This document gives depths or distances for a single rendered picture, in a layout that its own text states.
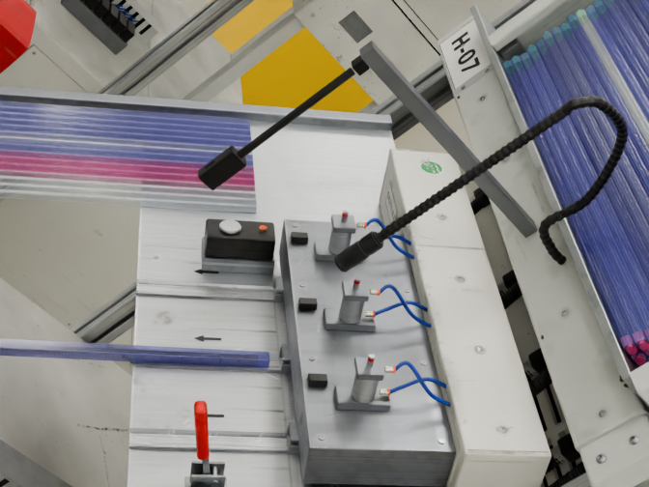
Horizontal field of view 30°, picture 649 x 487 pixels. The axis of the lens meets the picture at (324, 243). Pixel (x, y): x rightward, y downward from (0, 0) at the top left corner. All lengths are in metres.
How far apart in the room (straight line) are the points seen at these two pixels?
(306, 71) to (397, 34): 1.99
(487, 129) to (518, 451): 0.47
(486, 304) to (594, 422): 0.22
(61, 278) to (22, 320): 0.99
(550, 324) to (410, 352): 0.14
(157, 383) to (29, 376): 0.54
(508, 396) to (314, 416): 0.18
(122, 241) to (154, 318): 1.43
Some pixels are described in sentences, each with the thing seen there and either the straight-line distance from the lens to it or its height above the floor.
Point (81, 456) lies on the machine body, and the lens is 1.72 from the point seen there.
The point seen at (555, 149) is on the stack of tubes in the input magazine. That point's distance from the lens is 1.29.
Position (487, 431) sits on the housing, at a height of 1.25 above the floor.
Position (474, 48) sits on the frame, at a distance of 1.57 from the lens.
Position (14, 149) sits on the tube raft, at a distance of 1.50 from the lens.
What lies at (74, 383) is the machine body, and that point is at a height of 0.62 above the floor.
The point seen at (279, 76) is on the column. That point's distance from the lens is 4.43.
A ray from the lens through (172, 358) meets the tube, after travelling 1.22.
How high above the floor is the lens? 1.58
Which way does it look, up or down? 19 degrees down
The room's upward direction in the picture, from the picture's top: 55 degrees clockwise
